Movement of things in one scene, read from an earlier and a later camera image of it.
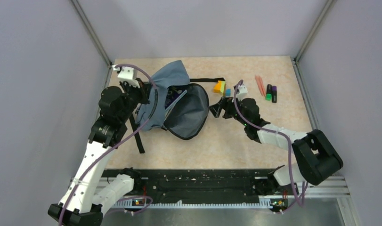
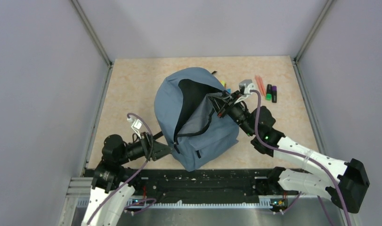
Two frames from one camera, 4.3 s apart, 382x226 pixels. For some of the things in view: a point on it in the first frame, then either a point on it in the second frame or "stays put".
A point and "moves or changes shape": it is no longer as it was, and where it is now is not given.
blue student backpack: [178, 104] moves or changes shape
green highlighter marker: [268, 95] stays put
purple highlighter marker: [274, 94] stays put
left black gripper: [143, 90] -> [159, 150]
